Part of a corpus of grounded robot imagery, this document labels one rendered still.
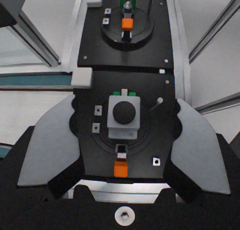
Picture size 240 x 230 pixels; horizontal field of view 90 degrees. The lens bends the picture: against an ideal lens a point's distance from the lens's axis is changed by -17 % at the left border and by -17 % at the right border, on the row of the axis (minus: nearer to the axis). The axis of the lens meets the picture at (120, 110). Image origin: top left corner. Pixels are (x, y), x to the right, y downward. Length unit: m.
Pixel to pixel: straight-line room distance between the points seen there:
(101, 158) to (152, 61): 0.26
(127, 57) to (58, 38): 0.31
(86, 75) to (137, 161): 0.22
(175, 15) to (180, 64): 0.17
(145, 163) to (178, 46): 0.31
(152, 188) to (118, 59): 0.31
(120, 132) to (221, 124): 0.39
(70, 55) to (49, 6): 0.37
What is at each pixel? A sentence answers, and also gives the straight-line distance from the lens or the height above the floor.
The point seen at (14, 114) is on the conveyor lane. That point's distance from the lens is 0.49.
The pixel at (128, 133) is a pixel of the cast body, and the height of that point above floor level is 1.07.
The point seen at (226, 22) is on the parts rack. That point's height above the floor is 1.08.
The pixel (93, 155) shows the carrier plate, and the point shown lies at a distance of 0.32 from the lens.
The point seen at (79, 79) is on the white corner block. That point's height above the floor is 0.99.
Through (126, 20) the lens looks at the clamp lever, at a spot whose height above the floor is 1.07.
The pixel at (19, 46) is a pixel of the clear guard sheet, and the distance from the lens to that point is 0.37.
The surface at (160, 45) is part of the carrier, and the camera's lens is 0.39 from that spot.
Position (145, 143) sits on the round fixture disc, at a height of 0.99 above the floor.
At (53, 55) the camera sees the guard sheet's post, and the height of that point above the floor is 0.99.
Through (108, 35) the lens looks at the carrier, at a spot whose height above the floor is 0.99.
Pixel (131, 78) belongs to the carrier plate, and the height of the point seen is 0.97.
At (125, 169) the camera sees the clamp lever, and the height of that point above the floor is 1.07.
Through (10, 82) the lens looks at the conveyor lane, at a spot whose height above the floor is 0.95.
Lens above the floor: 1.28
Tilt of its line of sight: 81 degrees down
